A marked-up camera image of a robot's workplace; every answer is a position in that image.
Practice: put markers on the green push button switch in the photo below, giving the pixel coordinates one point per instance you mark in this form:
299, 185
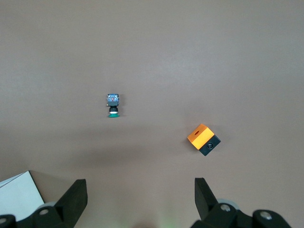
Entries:
112, 102

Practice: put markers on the white drawer cabinet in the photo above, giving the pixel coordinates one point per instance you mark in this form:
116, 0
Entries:
16, 194

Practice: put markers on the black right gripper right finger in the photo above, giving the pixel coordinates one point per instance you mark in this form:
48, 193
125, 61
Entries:
206, 206

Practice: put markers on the orange and black button box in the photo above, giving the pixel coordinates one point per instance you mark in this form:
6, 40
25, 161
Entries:
199, 137

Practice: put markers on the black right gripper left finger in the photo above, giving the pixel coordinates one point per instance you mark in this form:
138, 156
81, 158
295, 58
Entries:
69, 204

